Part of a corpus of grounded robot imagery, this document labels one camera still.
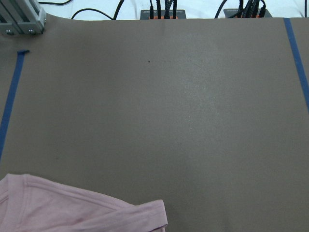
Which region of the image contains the near grey USB hub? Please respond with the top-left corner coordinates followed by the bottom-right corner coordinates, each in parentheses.
top-left (224, 0), bottom-right (272, 19)

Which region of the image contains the grey usb hub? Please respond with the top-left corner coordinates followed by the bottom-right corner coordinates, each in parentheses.
top-left (140, 0), bottom-right (186, 20)
top-left (224, 0), bottom-right (272, 19)

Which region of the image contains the black desk cable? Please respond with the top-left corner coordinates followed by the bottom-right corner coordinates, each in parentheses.
top-left (38, 0), bottom-right (126, 20)

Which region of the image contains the far grey USB hub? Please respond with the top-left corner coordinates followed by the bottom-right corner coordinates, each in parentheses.
top-left (140, 0), bottom-right (186, 20)

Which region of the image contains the aluminium frame post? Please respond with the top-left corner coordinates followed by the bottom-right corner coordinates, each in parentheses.
top-left (0, 0), bottom-right (46, 35)

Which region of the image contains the pink Snoopy t-shirt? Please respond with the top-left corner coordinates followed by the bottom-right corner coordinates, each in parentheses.
top-left (0, 174), bottom-right (168, 232)

